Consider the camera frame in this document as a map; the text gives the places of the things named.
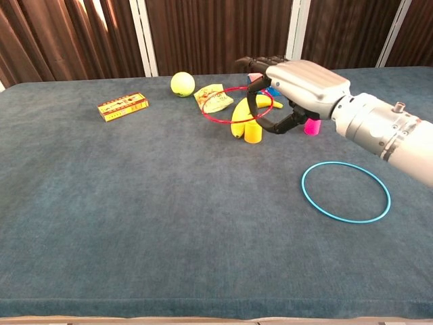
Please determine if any blue plastic ring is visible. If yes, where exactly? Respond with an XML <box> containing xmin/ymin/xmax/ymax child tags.
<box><xmin>301</xmin><ymin>161</ymin><xmax>392</xmax><ymax>224</ymax></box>

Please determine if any blue table cloth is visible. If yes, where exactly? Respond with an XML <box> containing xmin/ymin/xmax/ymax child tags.
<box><xmin>0</xmin><ymin>66</ymin><xmax>433</xmax><ymax>320</ymax></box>

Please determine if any brown slatted partition panel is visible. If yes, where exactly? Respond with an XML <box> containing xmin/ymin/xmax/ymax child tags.
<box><xmin>286</xmin><ymin>0</ymin><xmax>405</xmax><ymax>70</ymax></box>
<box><xmin>377</xmin><ymin>0</ymin><xmax>433</xmax><ymax>68</ymax></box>
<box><xmin>0</xmin><ymin>0</ymin><xmax>159</xmax><ymax>89</ymax></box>
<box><xmin>145</xmin><ymin>0</ymin><xmax>300</xmax><ymax>77</ymax></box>

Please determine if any red plastic ring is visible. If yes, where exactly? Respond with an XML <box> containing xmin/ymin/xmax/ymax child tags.
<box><xmin>201</xmin><ymin>86</ymin><xmax>274</xmax><ymax>125</ymax></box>

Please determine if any yellow banana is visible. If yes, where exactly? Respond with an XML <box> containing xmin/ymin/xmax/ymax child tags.
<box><xmin>230</xmin><ymin>94</ymin><xmax>284</xmax><ymax>139</ymax></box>

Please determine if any blue cookie box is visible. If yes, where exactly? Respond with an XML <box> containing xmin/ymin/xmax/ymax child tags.
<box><xmin>246</xmin><ymin>71</ymin><xmax>283</xmax><ymax>99</ymax></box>

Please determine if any red yellow carton box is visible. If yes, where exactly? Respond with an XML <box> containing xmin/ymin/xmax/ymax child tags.
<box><xmin>97</xmin><ymin>92</ymin><xmax>150</xmax><ymax>123</ymax></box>

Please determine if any yellow plastic cup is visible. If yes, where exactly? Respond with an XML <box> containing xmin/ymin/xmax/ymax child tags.
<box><xmin>244</xmin><ymin>121</ymin><xmax>263</xmax><ymax>144</ymax></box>

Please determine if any green snack bag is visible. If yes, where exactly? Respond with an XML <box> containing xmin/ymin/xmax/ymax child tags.
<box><xmin>193</xmin><ymin>84</ymin><xmax>234</xmax><ymax>114</ymax></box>

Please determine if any yellow-green tennis ball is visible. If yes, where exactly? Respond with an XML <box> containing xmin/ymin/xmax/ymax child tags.
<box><xmin>170</xmin><ymin>71</ymin><xmax>196</xmax><ymax>98</ymax></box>

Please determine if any pink plastic cup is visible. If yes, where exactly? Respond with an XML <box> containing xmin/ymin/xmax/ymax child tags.
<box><xmin>303</xmin><ymin>117</ymin><xmax>321</xmax><ymax>136</ymax></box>

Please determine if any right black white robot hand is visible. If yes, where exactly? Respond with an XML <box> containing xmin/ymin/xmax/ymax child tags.
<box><xmin>235</xmin><ymin>56</ymin><xmax>351</xmax><ymax>135</ymax></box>

